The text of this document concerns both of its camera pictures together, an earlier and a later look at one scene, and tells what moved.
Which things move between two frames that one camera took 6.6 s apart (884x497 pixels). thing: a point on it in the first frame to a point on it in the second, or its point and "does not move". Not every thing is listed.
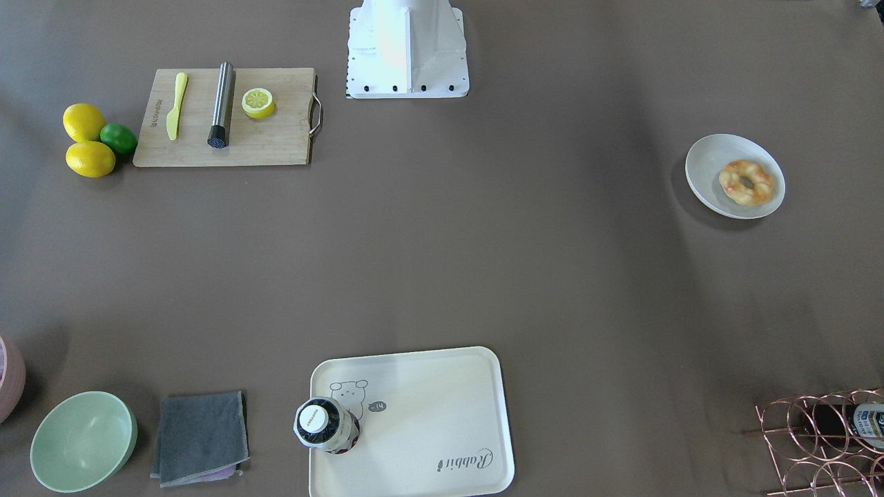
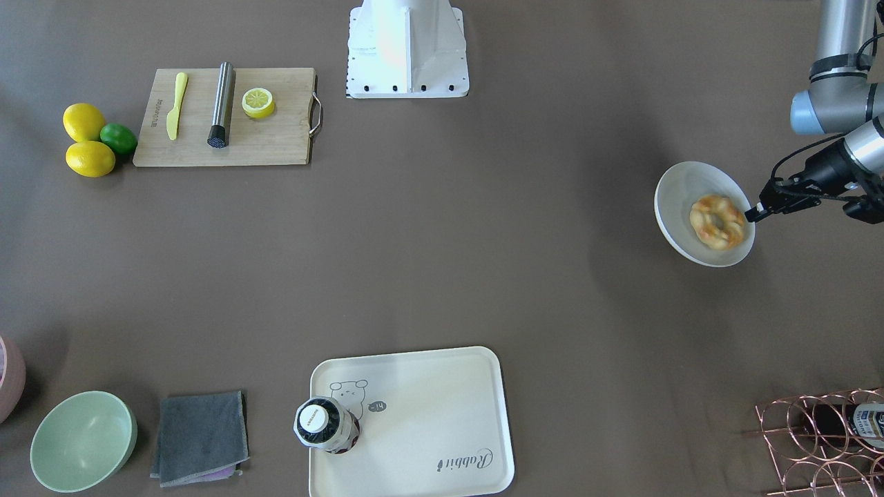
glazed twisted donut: x=730 y=177 to x=717 y=221
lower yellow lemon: x=90 y=159 does not move
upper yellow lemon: x=83 y=122 does not move
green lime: x=121 y=137 does not move
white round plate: x=706 y=157 to x=700 y=210
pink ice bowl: x=13 y=374 does not move
